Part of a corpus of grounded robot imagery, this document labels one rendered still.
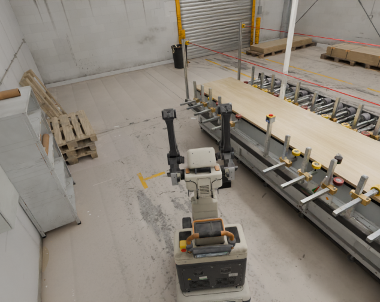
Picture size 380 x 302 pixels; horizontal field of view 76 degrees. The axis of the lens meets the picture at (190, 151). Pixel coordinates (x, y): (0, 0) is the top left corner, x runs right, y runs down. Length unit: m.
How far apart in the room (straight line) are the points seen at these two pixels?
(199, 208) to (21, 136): 1.81
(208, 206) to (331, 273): 1.44
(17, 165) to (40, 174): 0.22
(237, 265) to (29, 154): 2.19
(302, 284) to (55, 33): 8.47
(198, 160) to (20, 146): 1.78
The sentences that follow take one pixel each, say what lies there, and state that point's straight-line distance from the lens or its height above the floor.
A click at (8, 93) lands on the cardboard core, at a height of 1.60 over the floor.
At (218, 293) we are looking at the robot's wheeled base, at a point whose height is 0.28.
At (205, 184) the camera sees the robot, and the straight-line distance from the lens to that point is 1.84.
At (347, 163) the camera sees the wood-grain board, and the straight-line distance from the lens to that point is 2.72.
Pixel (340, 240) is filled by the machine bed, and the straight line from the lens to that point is 3.02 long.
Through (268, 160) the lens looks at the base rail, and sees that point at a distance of 2.87.
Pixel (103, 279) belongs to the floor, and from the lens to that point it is 2.93.
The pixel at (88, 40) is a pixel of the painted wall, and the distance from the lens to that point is 9.00.
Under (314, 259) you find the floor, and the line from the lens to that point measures 3.00.
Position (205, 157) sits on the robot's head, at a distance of 1.79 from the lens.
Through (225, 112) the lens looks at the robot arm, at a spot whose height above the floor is 1.60.
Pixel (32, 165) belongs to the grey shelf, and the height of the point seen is 1.00.
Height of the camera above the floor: 2.40
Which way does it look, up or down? 34 degrees down
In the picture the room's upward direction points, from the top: 5 degrees counter-clockwise
